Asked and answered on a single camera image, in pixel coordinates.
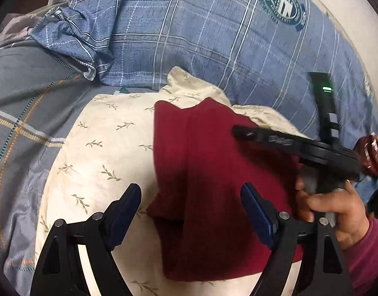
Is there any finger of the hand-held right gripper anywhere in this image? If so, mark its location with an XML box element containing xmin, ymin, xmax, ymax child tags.
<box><xmin>232</xmin><ymin>125</ymin><xmax>305</xmax><ymax>158</ymax></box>

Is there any red snack packet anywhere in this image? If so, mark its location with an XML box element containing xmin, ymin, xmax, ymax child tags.
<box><xmin>355</xmin><ymin>132</ymin><xmax>378</xmax><ymax>176</ymax></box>

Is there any red garment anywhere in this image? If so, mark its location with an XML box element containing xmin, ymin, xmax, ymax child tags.
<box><xmin>146</xmin><ymin>97</ymin><xmax>309</xmax><ymax>282</ymax></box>

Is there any blue plaid quilt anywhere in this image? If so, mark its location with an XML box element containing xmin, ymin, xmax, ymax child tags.
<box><xmin>30</xmin><ymin>0</ymin><xmax>378</xmax><ymax>210</ymax></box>

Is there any person's right forearm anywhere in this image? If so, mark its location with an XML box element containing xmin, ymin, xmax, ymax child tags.
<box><xmin>346</xmin><ymin>217</ymin><xmax>378</xmax><ymax>296</ymax></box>

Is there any cream leaf-print pillow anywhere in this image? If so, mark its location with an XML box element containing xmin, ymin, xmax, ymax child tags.
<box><xmin>35</xmin><ymin>66</ymin><xmax>316</xmax><ymax>296</ymax></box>

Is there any person's right hand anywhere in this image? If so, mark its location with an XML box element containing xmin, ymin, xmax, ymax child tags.
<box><xmin>294</xmin><ymin>173</ymin><xmax>370</xmax><ymax>251</ymax></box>

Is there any grey striped quilt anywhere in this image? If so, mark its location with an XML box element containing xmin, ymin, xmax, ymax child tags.
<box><xmin>0</xmin><ymin>40</ymin><xmax>116</xmax><ymax>284</ymax></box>

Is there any grey-brown cloth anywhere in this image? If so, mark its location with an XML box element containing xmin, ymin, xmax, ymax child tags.
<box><xmin>0</xmin><ymin>12</ymin><xmax>51</xmax><ymax>50</ymax></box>

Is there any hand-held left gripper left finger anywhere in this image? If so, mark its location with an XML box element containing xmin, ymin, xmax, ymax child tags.
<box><xmin>29</xmin><ymin>183</ymin><xmax>142</xmax><ymax>296</ymax></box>

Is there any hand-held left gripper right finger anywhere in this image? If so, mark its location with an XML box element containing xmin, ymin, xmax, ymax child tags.
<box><xmin>240</xmin><ymin>183</ymin><xmax>354</xmax><ymax>296</ymax></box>

